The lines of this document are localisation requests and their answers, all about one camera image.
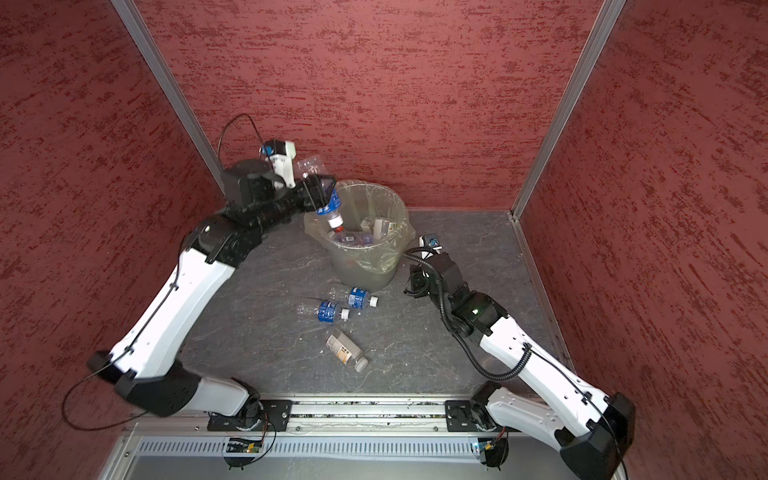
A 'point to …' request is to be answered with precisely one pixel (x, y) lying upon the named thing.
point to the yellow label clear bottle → (345, 350)
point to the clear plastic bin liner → (374, 227)
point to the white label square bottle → (388, 226)
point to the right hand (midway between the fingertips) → (418, 271)
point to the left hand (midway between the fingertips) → (325, 192)
